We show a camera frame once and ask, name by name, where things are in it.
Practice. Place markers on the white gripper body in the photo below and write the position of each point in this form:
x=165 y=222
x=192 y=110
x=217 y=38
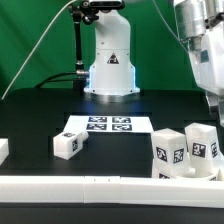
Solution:
x=208 y=63

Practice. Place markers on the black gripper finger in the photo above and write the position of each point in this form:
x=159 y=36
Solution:
x=212 y=100

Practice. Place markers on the white round stool seat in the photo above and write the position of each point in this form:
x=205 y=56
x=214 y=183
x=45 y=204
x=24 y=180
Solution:
x=200 y=173

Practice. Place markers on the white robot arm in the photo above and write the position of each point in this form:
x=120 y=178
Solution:
x=200 y=25

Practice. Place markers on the white paper tag sheet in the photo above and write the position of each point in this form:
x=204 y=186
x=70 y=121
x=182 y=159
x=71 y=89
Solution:
x=109 y=124

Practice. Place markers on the black overhead camera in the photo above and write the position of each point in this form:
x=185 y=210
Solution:
x=103 y=4

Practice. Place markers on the white front fence rail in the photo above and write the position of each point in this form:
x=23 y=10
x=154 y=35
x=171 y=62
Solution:
x=118 y=190

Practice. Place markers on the white fence rail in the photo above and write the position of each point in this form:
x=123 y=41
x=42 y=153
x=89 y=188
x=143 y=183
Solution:
x=118 y=190
x=4 y=150

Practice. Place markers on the white left fence rail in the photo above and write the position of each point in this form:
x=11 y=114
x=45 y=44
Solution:
x=4 y=150

